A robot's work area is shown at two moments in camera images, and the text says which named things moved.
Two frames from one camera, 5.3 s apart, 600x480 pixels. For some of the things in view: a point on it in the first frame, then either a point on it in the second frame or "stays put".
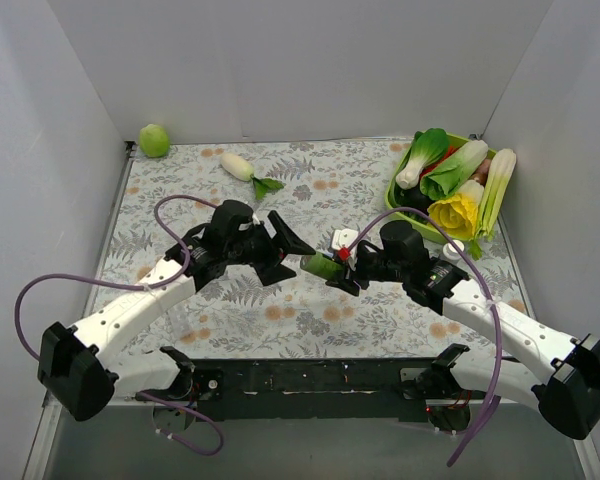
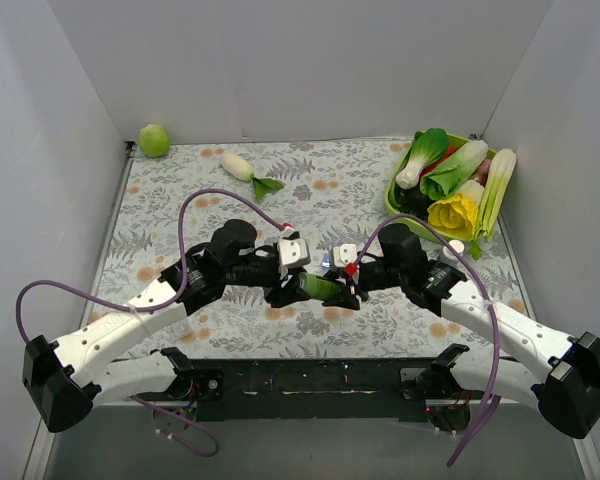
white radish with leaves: (243, 170) stays put
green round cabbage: (154, 141) stays put
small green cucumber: (323, 266) to (318, 287)
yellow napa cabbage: (458, 216) stays put
